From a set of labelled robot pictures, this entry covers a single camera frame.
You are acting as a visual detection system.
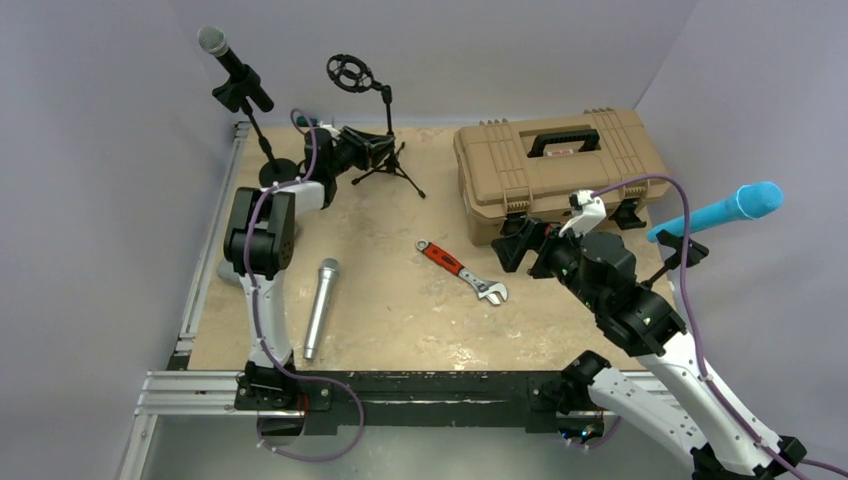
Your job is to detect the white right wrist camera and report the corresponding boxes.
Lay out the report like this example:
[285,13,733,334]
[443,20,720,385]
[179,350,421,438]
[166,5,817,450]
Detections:
[558,189,606,238]

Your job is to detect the silver mesh head microphone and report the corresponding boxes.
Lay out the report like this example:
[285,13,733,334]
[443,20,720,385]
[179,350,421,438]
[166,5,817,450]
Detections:
[302,258,340,361]

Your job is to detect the black round base mic stand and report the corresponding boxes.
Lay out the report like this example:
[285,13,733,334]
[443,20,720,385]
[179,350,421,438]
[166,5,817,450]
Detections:
[212,64,299,188]

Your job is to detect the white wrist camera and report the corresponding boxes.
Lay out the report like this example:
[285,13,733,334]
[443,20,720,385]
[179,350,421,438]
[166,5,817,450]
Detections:
[558,189,606,238]
[317,120,340,138]

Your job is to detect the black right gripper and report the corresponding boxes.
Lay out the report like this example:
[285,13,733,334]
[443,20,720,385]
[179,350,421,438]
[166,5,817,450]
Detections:
[490,215,603,311]

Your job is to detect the black tripod shock mount stand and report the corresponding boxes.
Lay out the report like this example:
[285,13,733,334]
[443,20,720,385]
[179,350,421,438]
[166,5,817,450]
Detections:
[326,53,427,199]

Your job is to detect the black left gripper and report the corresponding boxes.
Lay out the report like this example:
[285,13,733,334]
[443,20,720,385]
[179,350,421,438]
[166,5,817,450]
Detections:
[328,128,395,179]

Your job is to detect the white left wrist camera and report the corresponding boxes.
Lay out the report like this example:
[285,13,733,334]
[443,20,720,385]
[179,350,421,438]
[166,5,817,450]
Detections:
[317,120,340,138]

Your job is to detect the aluminium table frame rails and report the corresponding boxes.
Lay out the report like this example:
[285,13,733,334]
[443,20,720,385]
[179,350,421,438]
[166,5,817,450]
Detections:
[115,121,306,480]

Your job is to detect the red handled adjustable wrench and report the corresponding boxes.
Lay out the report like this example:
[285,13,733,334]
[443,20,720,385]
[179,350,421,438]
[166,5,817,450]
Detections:
[415,239,509,306]

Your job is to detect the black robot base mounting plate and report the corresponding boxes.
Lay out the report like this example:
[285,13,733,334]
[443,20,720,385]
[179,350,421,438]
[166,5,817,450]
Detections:
[234,368,597,435]

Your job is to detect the tan plastic tool case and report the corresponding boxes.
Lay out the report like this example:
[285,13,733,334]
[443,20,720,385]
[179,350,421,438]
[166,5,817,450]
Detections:
[453,108,669,246]

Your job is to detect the blue foam covered microphone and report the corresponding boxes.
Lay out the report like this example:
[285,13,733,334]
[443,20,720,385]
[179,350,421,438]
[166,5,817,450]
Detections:
[646,181,784,243]

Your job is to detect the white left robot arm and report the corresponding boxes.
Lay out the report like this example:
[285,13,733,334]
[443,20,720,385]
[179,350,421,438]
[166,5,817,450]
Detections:
[223,127,396,411]

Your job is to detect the black microphone with mesh head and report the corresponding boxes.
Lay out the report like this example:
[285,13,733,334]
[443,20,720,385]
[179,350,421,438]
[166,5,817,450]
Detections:
[197,26,275,113]

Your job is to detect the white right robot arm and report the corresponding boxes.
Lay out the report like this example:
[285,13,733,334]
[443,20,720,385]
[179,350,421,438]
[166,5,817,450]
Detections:
[491,217,807,479]

